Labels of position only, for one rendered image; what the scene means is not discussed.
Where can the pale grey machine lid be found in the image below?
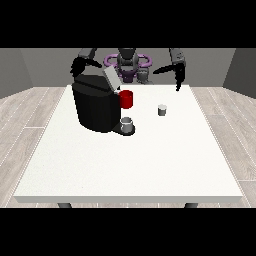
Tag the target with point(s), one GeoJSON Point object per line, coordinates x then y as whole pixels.
{"type": "Point", "coordinates": [112, 77]}

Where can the small grey coffee pod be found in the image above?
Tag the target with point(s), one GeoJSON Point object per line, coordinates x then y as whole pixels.
{"type": "Point", "coordinates": [162, 110]}

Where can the small grey cup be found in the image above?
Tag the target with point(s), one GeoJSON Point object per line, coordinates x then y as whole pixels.
{"type": "Point", "coordinates": [127, 124]}

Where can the dark table leg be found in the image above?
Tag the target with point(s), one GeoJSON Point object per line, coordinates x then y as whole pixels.
{"type": "Point", "coordinates": [191, 205]}
{"type": "Point", "coordinates": [64, 205]}

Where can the red pod holder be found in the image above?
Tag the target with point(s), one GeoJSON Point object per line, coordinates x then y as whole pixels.
{"type": "Point", "coordinates": [126, 99]}

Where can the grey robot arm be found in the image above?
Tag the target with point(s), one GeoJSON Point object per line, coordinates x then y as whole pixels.
{"type": "Point", "coordinates": [87, 52]}
{"type": "Point", "coordinates": [177, 55]}

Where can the grey robot trunk purple rings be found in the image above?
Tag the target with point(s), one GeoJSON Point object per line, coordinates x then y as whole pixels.
{"type": "Point", "coordinates": [127, 63]}

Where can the black coffee machine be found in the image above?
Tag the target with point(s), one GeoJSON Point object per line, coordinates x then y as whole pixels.
{"type": "Point", "coordinates": [97, 105]}

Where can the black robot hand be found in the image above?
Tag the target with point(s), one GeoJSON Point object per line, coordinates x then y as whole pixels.
{"type": "Point", "coordinates": [176, 71]}
{"type": "Point", "coordinates": [80, 65]}

